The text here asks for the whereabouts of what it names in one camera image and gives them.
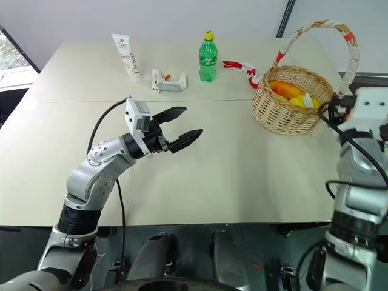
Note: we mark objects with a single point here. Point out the white Dove cream tube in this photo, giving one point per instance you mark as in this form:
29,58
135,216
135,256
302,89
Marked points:
128,59

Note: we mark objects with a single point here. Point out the window with dark frame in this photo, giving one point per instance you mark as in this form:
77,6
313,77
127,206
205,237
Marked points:
13,51

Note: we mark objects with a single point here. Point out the green soda bottle yellow cap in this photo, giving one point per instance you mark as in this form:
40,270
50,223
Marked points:
208,63

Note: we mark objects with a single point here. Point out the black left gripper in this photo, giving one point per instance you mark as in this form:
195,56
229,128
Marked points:
154,140

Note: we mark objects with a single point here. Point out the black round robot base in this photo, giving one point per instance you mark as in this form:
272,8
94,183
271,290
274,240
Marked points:
182,285

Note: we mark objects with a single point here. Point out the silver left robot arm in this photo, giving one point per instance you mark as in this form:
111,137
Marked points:
88,175

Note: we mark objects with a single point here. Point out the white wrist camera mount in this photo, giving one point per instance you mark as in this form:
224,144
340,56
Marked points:
368,112
135,116

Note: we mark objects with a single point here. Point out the dark vertical wall strip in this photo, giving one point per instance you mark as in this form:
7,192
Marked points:
285,18

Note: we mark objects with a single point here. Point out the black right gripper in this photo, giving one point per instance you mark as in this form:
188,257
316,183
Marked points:
336,115

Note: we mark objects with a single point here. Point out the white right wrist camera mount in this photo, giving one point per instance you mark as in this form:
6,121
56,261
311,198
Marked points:
368,112

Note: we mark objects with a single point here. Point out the red orange mango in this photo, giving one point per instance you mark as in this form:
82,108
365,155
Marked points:
285,88

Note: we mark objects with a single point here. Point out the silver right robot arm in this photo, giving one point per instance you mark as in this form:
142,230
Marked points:
348,163

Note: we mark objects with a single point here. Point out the white glue gun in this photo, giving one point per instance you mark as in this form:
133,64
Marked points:
168,86

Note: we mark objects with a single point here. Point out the yellow lemon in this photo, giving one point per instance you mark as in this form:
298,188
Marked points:
280,99
316,103
296,101

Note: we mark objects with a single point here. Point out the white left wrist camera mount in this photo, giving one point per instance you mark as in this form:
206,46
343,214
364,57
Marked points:
135,116

